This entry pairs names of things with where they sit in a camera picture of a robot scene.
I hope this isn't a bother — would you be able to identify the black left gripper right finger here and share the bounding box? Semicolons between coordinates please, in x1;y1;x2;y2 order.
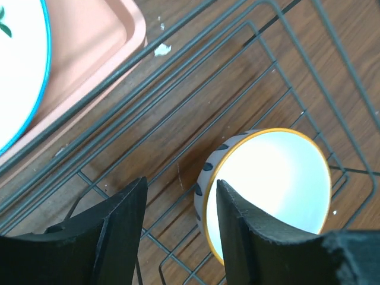
216;180;379;284

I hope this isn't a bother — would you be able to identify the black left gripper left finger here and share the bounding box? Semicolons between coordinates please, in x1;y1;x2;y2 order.
1;177;148;284

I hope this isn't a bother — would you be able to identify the white bowl blue striped outside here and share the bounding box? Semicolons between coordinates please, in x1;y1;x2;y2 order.
194;128;332;264

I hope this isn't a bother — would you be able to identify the black wire dish rack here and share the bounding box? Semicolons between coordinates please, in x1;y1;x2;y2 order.
1;1;379;284

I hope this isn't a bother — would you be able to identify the salmon pink plastic tray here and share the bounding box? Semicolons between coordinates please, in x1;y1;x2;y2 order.
0;0;148;188

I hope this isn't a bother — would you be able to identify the white watermelon pattern plate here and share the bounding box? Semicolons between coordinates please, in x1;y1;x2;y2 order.
1;0;52;153

